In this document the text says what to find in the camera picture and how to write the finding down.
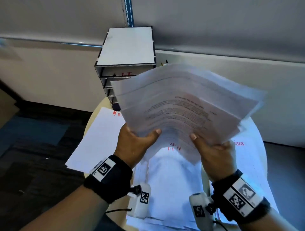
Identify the Task Lists paper stack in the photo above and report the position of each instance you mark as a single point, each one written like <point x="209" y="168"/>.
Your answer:
<point x="250" y="166"/>

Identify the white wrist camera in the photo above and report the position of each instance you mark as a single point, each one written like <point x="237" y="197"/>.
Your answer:
<point x="140" y="202"/>
<point x="200" y="214"/>

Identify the blue dotted blind strip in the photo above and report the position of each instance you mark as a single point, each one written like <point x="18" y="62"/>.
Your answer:
<point x="128" y="13"/>

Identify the person's left forearm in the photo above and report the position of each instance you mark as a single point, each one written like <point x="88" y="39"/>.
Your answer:
<point x="71" y="211"/>

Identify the sheaf of papers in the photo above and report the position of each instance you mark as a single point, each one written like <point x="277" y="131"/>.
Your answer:
<point x="185" y="104"/>

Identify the round wooden table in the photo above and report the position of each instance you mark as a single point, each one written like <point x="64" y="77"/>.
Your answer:
<point x="94" y="114"/>

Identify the H.R. paper stack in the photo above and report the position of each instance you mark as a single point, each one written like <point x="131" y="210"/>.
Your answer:
<point x="73" y="168"/>

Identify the person's right forearm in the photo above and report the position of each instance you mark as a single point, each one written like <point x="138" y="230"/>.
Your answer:
<point x="269" y="221"/>

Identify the person's right hand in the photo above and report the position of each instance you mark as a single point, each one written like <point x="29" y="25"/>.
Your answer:
<point x="216" y="161"/>

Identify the cardboard document tray organizer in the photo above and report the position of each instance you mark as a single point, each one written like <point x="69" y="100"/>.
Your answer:
<point x="128" y="45"/>

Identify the thin white letter sheet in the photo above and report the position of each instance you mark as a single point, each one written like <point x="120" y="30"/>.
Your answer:
<point x="100" y="138"/>

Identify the person's left hand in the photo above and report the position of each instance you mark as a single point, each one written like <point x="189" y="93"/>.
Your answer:
<point x="133" y="150"/>

